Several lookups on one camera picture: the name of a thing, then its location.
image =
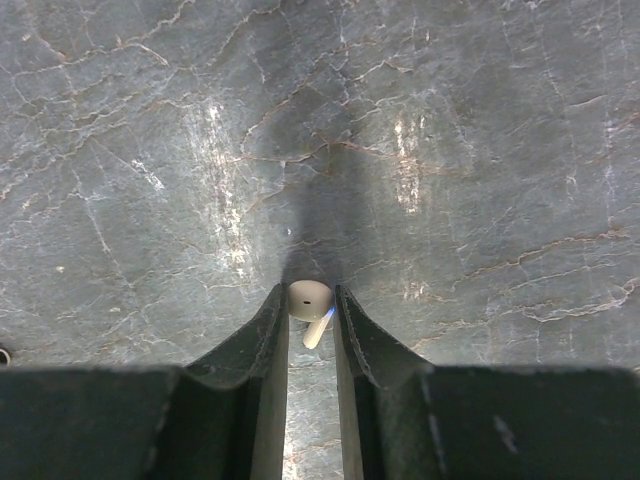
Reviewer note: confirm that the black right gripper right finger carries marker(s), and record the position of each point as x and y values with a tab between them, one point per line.
403	417

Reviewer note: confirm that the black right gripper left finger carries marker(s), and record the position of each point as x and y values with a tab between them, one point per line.
221	417

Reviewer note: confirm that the beige earbud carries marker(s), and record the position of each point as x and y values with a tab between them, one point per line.
311	302

